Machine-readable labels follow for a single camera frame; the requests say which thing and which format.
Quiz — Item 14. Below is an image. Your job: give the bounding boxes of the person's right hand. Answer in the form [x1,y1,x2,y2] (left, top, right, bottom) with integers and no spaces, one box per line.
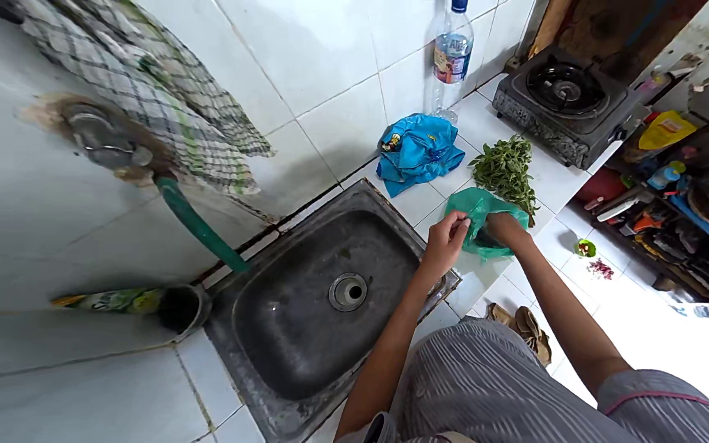
[485,212,533,253]

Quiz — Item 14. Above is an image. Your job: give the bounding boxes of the checkered cloth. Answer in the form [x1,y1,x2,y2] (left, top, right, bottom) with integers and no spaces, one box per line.
[7,0,277,198]

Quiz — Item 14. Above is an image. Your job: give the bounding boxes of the person's left hand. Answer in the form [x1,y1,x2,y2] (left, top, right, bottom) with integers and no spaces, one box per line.
[422,210,472,284]

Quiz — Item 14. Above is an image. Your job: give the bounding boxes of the metal sink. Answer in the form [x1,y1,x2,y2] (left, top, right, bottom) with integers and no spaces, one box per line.
[204,178,463,443]

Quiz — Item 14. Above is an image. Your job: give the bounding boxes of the person's body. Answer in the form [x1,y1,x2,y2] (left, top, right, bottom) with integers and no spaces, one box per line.
[335,316,709,443]

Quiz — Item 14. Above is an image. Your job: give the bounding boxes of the green hose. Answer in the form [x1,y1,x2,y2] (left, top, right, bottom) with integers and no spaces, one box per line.
[154,174,249,274]

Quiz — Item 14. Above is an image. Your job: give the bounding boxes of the green yellow packet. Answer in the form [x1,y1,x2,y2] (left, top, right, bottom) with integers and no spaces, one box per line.
[51,288,166,315]

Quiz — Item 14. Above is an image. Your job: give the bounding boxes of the green plastic bag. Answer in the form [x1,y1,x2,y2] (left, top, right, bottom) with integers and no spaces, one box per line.
[445,187,530,261]

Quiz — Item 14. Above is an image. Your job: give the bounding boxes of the brown sandal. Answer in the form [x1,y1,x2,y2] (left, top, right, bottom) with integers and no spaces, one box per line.
[514,306,553,368]
[487,302,517,330]

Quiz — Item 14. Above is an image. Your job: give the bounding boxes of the person's left forearm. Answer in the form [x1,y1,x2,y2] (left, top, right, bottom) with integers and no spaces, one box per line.
[334,266,444,442]

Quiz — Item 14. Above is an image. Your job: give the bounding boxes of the brown wooden board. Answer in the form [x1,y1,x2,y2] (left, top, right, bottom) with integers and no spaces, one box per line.
[530,0,709,86]

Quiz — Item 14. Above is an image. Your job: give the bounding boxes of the person's right forearm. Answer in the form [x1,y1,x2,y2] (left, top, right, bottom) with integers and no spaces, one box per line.
[513,237,634,400]

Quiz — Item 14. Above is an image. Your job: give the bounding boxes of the grey round cup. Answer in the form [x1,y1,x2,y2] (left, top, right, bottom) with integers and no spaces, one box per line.
[156,283,213,344]

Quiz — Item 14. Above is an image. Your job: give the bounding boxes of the bunch of green leaves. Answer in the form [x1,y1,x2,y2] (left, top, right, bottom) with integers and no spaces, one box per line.
[469,135,541,227]

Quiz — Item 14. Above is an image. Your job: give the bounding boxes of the clear bottle with blue cap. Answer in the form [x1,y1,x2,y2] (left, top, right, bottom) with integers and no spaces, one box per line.
[432,0,475,126]

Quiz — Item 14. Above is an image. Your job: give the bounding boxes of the black gas stove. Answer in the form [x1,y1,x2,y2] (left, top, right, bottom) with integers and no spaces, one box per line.
[492,43,651,171]

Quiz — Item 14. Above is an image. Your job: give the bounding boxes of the blue plastic bag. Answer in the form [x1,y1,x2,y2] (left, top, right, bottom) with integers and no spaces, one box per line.
[376,113,467,198]

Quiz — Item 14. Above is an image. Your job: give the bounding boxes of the round sink drain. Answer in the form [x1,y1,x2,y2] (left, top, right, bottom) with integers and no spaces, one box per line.
[328,272,369,313]

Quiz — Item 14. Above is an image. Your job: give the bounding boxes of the pile of red onions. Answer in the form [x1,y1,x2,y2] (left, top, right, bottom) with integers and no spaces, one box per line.
[587,258,615,281]

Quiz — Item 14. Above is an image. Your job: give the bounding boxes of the metal tap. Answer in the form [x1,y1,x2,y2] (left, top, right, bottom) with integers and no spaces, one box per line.
[62,101,153,173]

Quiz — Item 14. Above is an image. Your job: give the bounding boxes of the cluttered shelf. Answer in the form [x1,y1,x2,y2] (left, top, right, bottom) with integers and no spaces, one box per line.
[567,110,709,305]

